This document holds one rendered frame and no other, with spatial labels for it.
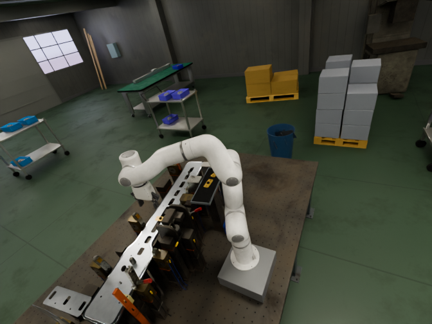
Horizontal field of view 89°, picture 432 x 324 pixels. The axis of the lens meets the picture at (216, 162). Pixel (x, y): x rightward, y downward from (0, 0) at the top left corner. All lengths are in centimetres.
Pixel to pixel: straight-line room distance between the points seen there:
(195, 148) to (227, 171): 17
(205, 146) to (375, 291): 201
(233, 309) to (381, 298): 136
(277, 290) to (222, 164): 94
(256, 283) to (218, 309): 28
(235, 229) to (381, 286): 164
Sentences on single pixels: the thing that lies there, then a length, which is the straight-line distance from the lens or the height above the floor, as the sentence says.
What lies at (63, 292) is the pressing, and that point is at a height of 100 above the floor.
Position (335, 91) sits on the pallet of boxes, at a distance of 367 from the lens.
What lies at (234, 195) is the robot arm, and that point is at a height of 140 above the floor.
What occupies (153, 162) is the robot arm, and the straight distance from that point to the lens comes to 98.
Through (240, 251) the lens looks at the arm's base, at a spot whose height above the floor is 95.
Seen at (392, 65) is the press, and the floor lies 58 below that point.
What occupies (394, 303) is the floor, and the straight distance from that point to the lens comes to 252.
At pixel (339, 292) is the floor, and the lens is 244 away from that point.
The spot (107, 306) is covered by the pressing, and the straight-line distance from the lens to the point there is 151.
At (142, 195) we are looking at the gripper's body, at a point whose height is 148.
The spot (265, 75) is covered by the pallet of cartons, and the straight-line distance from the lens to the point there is 573.
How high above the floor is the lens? 216
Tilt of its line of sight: 34 degrees down
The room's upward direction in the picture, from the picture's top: 13 degrees counter-clockwise
